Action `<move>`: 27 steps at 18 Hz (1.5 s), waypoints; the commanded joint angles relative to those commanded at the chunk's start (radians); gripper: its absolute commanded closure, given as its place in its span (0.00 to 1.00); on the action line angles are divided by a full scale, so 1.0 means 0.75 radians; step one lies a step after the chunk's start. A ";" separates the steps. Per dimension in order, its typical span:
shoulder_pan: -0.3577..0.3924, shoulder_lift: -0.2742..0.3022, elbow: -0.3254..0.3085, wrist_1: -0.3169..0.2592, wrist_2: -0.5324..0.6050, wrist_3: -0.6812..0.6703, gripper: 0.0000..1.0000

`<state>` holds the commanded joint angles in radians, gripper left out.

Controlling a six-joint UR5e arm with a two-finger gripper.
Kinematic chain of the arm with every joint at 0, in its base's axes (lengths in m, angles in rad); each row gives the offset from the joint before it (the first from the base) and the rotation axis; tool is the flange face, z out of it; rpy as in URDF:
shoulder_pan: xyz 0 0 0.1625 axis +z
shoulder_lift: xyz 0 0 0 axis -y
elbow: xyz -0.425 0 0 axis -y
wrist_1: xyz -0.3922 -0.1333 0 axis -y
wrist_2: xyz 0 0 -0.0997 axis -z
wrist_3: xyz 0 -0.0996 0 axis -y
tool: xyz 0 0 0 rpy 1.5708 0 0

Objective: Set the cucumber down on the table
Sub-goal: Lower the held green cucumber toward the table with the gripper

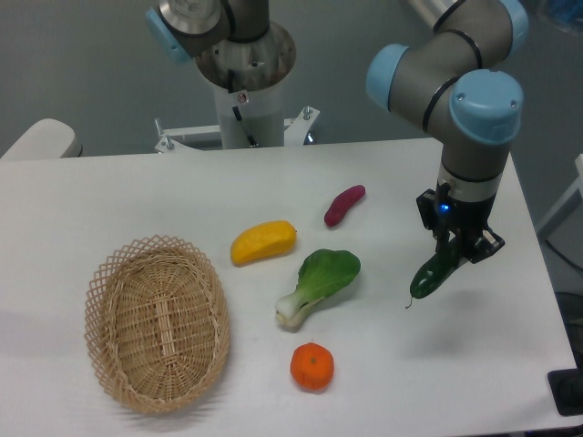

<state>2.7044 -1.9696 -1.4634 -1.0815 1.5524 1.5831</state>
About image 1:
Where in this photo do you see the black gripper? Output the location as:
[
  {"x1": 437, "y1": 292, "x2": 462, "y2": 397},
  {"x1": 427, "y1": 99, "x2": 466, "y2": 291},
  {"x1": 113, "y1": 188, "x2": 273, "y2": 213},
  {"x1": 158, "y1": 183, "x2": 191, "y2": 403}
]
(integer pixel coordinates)
[{"x1": 416, "y1": 182, "x2": 506, "y2": 269}]

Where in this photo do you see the green cucumber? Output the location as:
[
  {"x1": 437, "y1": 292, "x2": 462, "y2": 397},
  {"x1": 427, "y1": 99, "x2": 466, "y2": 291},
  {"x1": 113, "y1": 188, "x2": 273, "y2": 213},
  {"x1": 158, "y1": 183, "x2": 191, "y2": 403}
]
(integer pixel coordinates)
[{"x1": 406, "y1": 239, "x2": 461, "y2": 309}]

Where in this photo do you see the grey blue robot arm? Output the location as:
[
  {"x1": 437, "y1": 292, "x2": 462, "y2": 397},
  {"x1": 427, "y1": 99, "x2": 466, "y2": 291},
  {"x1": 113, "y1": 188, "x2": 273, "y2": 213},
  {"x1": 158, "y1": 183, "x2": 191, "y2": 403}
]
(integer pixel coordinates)
[{"x1": 146, "y1": 1, "x2": 528, "y2": 263}]

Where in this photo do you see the purple sweet potato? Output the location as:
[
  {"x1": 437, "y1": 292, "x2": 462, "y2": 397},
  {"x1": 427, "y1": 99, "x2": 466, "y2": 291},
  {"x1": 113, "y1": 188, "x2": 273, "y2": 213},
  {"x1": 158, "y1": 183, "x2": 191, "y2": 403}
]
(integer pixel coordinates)
[{"x1": 323, "y1": 185, "x2": 366, "y2": 228}]

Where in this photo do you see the green bok choy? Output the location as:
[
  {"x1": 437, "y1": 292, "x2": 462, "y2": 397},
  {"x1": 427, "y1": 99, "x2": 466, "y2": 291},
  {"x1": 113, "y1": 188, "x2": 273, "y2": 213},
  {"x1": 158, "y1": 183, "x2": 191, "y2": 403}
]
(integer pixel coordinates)
[{"x1": 275, "y1": 249, "x2": 361, "y2": 330}]

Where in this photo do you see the yellow mango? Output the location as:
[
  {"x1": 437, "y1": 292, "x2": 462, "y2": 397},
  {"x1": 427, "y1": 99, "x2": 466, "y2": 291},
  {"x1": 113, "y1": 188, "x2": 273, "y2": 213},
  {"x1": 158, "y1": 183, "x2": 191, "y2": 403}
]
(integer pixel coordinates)
[{"x1": 230, "y1": 220, "x2": 297, "y2": 266}]

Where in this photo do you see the black device at table edge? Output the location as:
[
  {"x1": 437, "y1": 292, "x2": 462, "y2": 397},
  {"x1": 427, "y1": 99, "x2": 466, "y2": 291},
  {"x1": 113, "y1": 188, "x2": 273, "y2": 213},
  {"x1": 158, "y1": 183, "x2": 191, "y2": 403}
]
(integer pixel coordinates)
[{"x1": 547, "y1": 368, "x2": 582, "y2": 417}]

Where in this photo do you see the orange tangerine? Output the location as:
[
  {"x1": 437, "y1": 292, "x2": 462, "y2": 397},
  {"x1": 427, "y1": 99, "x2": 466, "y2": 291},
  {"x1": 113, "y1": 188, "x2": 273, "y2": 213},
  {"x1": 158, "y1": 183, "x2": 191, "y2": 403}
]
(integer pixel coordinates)
[{"x1": 290, "y1": 342, "x2": 335, "y2": 391}]

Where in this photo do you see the wicker basket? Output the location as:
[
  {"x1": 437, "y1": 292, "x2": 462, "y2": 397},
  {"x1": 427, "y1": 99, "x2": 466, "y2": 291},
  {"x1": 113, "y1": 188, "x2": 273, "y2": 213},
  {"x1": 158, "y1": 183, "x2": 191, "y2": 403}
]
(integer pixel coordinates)
[{"x1": 84, "y1": 235, "x2": 230, "y2": 414}]

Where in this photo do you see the white chair armrest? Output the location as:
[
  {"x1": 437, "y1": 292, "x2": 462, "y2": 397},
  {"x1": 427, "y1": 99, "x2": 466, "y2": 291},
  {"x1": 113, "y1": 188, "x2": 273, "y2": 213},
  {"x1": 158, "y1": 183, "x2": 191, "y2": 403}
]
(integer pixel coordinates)
[{"x1": 1, "y1": 118, "x2": 83, "y2": 162}]

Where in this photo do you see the white metal frame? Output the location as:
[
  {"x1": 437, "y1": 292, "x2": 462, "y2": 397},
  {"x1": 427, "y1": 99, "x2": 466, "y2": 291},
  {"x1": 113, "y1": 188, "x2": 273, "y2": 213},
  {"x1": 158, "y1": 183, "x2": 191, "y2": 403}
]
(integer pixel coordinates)
[{"x1": 535, "y1": 154, "x2": 582, "y2": 242}]

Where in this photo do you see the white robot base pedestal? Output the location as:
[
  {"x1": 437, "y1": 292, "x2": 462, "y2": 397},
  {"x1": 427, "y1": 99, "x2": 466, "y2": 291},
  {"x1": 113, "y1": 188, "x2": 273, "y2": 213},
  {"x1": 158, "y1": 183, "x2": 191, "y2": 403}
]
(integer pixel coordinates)
[{"x1": 155, "y1": 22, "x2": 320, "y2": 153}]

